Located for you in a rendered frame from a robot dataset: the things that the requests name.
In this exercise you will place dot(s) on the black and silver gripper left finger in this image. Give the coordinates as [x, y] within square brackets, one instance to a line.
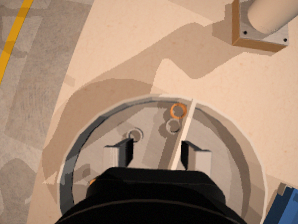
[118, 155]

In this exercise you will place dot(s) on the blue open crate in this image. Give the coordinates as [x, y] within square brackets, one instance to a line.
[284, 209]

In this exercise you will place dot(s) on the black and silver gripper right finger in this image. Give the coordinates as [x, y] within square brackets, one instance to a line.
[195, 159]

